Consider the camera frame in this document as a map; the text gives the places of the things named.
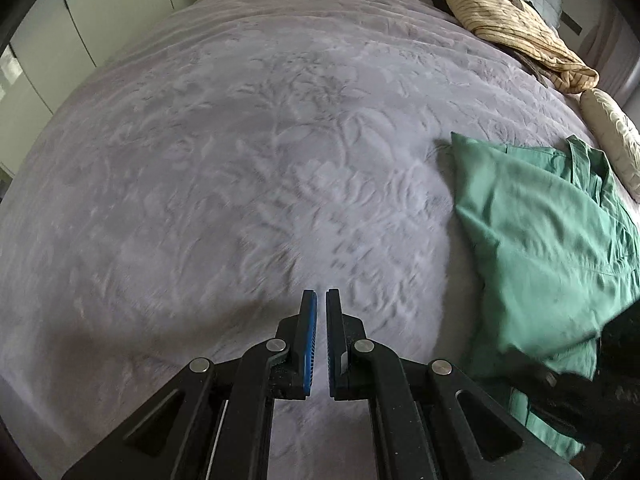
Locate green shirt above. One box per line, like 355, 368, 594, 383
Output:
451, 134, 639, 459

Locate cream pillow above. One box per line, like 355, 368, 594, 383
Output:
579, 89, 640, 203

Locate grey embossed bedspread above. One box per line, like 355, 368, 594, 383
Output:
1, 0, 592, 479

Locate beige striped garment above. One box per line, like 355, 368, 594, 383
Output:
445, 0, 600, 94

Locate white wardrobe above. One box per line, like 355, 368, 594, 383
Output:
1, 0, 195, 176

